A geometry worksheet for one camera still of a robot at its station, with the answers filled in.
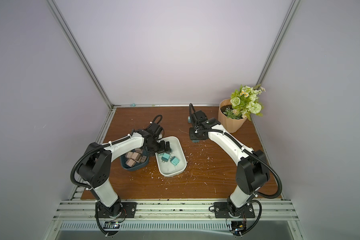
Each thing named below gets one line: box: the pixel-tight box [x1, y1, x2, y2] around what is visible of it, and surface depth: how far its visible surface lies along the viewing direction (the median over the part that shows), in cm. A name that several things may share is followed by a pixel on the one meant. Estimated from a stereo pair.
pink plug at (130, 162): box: [125, 158, 136, 168], surface depth 89 cm
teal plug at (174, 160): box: [170, 156, 180, 166], surface depth 90 cm
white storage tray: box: [155, 136, 188, 177], surface depth 90 cm
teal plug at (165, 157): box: [161, 152, 171, 163], surface depth 92 cm
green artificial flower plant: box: [223, 84, 266, 121], surface depth 86 cm
